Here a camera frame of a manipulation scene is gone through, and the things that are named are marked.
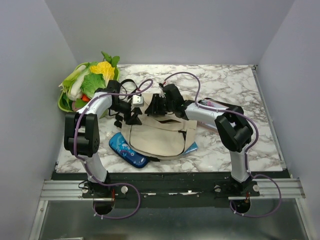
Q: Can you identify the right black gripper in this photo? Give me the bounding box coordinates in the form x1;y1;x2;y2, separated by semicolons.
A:
144;93;175;116

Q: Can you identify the beige canvas student bag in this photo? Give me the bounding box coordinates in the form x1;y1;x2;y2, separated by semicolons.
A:
115;93;199;161

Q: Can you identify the white flower cover book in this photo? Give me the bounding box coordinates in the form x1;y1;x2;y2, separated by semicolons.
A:
197;97;230;133

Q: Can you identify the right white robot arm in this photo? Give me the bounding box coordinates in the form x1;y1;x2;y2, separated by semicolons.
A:
145;83;254;196

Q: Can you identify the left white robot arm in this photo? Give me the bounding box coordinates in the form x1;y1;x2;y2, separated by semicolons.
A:
64;80;142;198

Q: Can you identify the blue pencil case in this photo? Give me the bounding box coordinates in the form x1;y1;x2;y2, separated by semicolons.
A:
108;132;149;169

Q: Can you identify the orange toy carrot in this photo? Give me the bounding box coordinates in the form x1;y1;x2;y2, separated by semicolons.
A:
81;94;91;102

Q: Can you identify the blue notebook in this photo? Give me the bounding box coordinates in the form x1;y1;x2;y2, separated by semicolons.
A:
183;142;198;155

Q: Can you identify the green toy lettuce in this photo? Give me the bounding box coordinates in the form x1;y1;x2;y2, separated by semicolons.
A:
80;73;106;99

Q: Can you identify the yellow toy cabbage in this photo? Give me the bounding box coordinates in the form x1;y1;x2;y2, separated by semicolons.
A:
89;61;115;85

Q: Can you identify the green vegetable basket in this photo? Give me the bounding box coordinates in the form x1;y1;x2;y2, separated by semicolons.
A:
58;56;120;112

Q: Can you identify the white toy bok choy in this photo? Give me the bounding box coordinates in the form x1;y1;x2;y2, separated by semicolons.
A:
59;62;89;101

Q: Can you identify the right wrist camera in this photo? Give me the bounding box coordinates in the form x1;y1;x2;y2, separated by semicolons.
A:
158;83;165;98

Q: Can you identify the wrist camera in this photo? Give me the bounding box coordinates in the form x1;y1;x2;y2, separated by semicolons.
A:
158;83;165;98
131;95;145;108

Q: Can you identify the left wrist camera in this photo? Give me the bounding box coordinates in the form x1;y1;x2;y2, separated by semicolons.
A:
131;95;145;108

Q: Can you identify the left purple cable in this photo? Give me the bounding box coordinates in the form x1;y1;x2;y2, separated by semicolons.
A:
72;78;154;220

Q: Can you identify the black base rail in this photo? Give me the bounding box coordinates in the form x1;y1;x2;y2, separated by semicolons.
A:
51;171;261;208

